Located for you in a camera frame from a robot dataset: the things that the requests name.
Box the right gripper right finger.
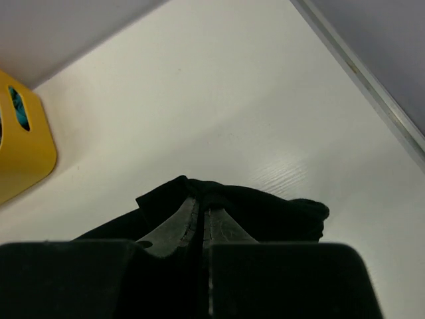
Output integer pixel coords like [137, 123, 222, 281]
[203, 209, 258, 248]

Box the teal folded t shirt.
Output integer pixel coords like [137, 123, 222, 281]
[9, 86, 30, 132]

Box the black t shirt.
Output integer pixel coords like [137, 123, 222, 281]
[77, 175, 329, 259]

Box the right aluminium side rail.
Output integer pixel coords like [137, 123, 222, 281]
[292, 1, 424, 170]

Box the yellow plastic basket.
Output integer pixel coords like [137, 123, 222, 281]
[1, 72, 57, 203]

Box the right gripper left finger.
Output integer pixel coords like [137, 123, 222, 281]
[136, 197, 199, 258]

